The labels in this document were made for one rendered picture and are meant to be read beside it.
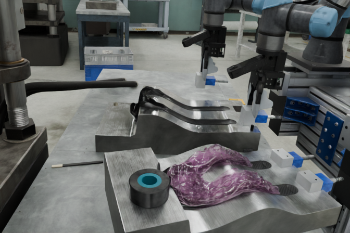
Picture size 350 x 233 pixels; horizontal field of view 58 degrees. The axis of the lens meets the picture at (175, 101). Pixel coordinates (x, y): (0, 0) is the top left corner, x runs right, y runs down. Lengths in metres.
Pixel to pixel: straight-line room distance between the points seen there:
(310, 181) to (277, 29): 0.41
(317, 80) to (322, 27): 0.49
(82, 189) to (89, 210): 0.08
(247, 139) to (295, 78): 0.40
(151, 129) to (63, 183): 0.28
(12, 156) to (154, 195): 0.57
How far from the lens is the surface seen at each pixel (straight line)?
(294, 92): 1.32
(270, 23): 0.93
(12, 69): 1.03
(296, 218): 0.76
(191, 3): 7.53
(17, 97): 1.09
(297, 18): 0.90
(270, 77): 0.96
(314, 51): 1.34
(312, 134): 1.33
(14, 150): 1.09
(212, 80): 1.25
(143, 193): 0.60
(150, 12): 7.34
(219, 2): 1.18
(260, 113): 1.03
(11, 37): 1.04
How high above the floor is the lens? 1.32
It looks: 22 degrees down
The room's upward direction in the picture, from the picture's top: 4 degrees clockwise
